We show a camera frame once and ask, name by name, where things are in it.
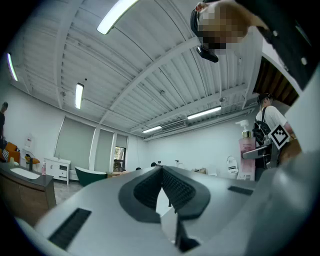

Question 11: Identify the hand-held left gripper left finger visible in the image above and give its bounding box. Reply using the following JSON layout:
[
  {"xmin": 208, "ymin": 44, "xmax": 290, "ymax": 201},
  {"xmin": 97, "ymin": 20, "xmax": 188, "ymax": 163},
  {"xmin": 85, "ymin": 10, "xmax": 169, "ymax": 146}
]
[{"xmin": 118, "ymin": 165, "xmax": 163, "ymax": 224}]

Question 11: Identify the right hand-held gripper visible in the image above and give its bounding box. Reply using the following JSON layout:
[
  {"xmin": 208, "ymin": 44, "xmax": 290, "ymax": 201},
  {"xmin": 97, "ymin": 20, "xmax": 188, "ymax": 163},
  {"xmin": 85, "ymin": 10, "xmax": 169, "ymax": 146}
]
[{"xmin": 241, "ymin": 123, "xmax": 291, "ymax": 170}]

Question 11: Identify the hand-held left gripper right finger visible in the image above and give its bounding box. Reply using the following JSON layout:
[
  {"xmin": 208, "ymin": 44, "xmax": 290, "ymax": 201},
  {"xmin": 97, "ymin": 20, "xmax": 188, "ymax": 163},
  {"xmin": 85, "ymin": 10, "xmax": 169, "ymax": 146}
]
[{"xmin": 162, "ymin": 165, "xmax": 211, "ymax": 221}]

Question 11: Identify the pink pump bottle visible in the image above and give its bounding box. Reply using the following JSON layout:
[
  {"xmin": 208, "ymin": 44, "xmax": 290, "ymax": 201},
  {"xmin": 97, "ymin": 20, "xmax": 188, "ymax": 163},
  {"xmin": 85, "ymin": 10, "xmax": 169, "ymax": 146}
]
[{"xmin": 234, "ymin": 119, "xmax": 257, "ymax": 181}]

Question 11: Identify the person's right forearm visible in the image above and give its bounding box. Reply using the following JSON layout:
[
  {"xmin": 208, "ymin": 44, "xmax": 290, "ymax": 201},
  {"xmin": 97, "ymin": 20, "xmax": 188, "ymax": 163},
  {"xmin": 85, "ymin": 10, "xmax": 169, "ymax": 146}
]
[{"xmin": 278, "ymin": 123, "xmax": 303, "ymax": 166}]

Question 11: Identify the green freestanding bathtub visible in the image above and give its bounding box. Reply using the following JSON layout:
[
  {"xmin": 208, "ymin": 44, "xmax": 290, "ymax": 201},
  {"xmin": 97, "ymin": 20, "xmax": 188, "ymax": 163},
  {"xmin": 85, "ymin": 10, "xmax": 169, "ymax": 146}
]
[{"xmin": 74, "ymin": 165, "xmax": 108, "ymax": 188}]

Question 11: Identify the dark framed window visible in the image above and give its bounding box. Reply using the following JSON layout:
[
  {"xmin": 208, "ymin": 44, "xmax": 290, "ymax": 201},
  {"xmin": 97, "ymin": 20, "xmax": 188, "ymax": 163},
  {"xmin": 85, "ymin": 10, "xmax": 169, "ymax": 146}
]
[{"xmin": 114, "ymin": 146, "xmax": 127, "ymax": 167}]

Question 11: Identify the grey roller blind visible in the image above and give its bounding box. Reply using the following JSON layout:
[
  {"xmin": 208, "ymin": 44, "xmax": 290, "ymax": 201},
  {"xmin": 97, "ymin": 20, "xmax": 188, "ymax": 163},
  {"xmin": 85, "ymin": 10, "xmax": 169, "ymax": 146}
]
[
  {"xmin": 54, "ymin": 115, "xmax": 97, "ymax": 174},
  {"xmin": 115, "ymin": 133, "xmax": 129, "ymax": 148},
  {"xmin": 94, "ymin": 128, "xmax": 116, "ymax": 173}
]

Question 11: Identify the long ceiling light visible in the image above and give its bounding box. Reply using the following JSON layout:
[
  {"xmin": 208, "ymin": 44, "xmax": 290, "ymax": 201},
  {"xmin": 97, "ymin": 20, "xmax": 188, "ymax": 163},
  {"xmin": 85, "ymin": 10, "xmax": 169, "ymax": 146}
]
[
  {"xmin": 6, "ymin": 52, "xmax": 19, "ymax": 82},
  {"xmin": 74, "ymin": 82, "xmax": 85, "ymax": 110},
  {"xmin": 96, "ymin": 0, "xmax": 140, "ymax": 36},
  {"xmin": 186, "ymin": 105, "xmax": 223, "ymax": 121},
  {"xmin": 141, "ymin": 125, "xmax": 163, "ymax": 134}
]

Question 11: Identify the white vanity cabinet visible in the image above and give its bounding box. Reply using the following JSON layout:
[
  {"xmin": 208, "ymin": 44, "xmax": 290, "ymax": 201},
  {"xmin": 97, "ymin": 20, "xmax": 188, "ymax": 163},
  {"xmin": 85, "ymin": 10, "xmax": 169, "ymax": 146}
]
[{"xmin": 43, "ymin": 157, "xmax": 72, "ymax": 186}]

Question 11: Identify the white ceiling air conditioner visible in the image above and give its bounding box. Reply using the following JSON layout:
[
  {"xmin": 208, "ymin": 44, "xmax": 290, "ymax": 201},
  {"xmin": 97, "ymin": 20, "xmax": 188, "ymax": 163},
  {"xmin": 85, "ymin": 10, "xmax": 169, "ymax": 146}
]
[{"xmin": 161, "ymin": 119, "xmax": 189, "ymax": 133}]

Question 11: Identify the yellow chair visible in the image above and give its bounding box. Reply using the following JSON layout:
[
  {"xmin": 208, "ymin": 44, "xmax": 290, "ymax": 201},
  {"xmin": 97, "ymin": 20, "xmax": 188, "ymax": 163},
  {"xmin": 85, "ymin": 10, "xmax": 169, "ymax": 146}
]
[{"xmin": 24, "ymin": 154, "xmax": 41, "ymax": 166}]

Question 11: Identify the wooden vanity with dark top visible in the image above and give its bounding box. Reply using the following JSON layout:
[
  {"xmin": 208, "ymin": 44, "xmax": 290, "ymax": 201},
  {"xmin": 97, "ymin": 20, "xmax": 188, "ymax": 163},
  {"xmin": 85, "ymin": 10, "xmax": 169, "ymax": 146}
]
[{"xmin": 0, "ymin": 161, "xmax": 58, "ymax": 227}]

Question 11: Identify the white sink basin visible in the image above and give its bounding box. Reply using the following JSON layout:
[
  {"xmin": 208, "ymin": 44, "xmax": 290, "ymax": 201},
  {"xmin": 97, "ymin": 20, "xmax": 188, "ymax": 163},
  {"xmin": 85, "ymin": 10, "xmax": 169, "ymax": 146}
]
[{"xmin": 9, "ymin": 167, "xmax": 41, "ymax": 180}]

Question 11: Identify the person's dark shirt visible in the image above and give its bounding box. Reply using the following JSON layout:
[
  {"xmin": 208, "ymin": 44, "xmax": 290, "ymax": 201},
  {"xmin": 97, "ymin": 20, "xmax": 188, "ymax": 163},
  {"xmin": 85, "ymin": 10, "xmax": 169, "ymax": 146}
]
[{"xmin": 234, "ymin": 0, "xmax": 320, "ymax": 91}]

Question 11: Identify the person's head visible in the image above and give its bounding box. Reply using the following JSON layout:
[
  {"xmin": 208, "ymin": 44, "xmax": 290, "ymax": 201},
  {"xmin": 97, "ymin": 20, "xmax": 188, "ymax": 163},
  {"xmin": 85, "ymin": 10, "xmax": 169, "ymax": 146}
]
[{"xmin": 190, "ymin": 0, "xmax": 270, "ymax": 51}]

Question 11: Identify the black head-worn camera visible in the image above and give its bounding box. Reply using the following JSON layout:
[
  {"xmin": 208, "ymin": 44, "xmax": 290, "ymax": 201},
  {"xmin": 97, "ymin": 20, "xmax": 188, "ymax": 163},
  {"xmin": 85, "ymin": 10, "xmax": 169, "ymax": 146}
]
[{"xmin": 196, "ymin": 45, "xmax": 220, "ymax": 64}]

